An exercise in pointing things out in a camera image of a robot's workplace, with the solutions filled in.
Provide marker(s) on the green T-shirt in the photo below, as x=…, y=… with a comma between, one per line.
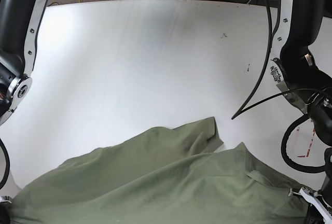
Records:
x=162, y=176

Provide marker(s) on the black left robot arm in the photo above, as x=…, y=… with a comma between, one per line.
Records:
x=295, y=73

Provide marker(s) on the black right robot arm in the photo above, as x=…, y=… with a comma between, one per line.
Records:
x=20, y=22

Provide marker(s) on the red tape rectangle marking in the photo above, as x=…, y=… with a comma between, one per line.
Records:
x=304, y=136

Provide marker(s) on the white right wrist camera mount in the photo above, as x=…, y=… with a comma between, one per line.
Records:
x=5, y=199

